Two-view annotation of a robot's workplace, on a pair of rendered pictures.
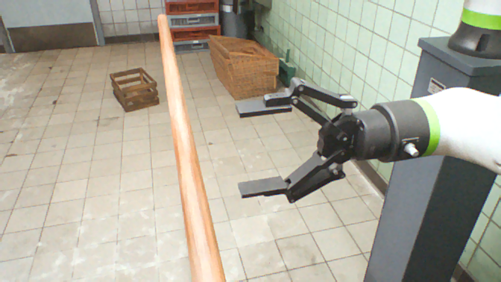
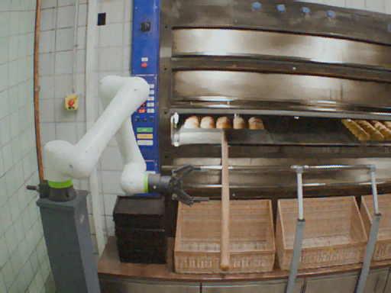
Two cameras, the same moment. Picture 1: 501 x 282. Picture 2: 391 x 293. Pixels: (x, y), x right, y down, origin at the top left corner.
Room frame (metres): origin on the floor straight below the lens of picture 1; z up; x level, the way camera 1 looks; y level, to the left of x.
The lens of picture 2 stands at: (2.51, 0.58, 1.95)
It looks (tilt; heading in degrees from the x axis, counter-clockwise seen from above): 15 degrees down; 197
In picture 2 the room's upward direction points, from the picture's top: straight up
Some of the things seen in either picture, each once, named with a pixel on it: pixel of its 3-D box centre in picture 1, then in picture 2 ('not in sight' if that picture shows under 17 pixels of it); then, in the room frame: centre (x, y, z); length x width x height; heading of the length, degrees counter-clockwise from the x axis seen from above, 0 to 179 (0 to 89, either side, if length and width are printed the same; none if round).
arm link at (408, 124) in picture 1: (394, 132); (155, 183); (0.48, -0.22, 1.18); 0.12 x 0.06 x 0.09; 14
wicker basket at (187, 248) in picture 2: not in sight; (224, 236); (0.00, 0.00, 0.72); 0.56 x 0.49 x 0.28; 104
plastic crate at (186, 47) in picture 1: (194, 41); not in sight; (4.49, 0.69, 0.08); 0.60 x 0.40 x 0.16; 107
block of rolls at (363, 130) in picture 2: not in sight; (375, 128); (-0.98, 0.95, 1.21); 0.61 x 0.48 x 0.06; 15
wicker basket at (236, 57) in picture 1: (242, 54); not in sight; (3.31, 0.08, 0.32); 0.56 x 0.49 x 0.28; 23
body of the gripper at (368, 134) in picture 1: (349, 137); (171, 184); (0.47, -0.15, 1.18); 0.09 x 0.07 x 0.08; 104
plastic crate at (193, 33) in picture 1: (193, 28); not in sight; (4.49, 0.69, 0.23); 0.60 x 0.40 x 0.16; 105
